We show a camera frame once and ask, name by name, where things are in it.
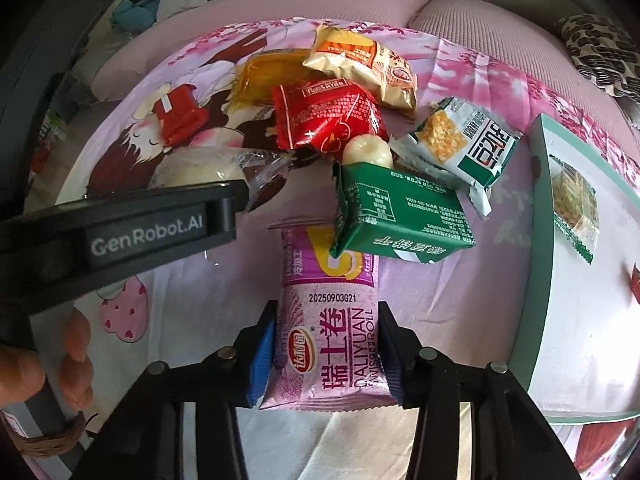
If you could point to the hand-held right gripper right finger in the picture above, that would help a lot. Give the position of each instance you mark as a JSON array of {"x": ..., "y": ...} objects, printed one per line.
[{"x": 396, "y": 375}]

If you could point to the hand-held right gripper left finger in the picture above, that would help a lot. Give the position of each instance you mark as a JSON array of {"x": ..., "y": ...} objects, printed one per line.
[{"x": 260, "y": 360}]

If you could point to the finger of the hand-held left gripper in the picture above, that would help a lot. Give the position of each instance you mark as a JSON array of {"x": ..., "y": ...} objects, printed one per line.
[{"x": 241, "y": 195}]

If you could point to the clear round pastry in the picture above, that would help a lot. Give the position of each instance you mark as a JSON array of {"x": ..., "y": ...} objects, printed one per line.
[{"x": 195, "y": 170}]

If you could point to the purple cake roll packet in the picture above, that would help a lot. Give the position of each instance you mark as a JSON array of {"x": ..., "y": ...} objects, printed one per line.
[{"x": 327, "y": 320}]

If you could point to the large red snack packet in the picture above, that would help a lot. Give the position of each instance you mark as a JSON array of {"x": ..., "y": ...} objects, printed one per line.
[{"x": 325, "y": 115}]

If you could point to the white tray with teal rim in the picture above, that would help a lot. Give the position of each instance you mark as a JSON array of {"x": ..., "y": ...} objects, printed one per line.
[{"x": 590, "y": 335}]

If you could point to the person's left hand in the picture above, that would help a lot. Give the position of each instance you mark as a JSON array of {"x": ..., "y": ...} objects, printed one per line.
[{"x": 20, "y": 375}]

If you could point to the small red snack packet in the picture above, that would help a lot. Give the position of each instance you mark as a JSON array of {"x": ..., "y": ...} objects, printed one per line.
[{"x": 181, "y": 110}]

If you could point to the yellow translucent snack packet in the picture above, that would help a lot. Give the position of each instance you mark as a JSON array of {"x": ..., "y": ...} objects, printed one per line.
[{"x": 265, "y": 75}]

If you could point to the round white pastry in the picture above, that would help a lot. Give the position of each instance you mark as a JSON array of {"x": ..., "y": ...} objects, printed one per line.
[{"x": 367, "y": 152}]

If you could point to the dark green biscuit packet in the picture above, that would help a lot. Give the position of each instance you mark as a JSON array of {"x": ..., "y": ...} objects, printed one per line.
[{"x": 405, "y": 210}]

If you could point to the beige orange snack packet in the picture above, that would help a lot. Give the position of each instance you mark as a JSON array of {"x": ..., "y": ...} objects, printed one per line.
[{"x": 360, "y": 55}]

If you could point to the teal cloth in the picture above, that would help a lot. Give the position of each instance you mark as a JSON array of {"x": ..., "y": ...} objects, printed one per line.
[{"x": 132, "y": 15}]

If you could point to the white green snack packet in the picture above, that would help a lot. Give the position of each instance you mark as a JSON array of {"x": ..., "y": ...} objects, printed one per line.
[{"x": 465, "y": 145}]

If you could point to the clear green-edged snack packet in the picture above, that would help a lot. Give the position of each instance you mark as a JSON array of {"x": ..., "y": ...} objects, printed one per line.
[{"x": 575, "y": 205}]

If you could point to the pink sofa cover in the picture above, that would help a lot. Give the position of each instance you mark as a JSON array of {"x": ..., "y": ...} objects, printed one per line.
[{"x": 475, "y": 15}]

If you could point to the leopard print cushion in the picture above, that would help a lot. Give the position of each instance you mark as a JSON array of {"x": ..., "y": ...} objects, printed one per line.
[{"x": 600, "y": 50}]

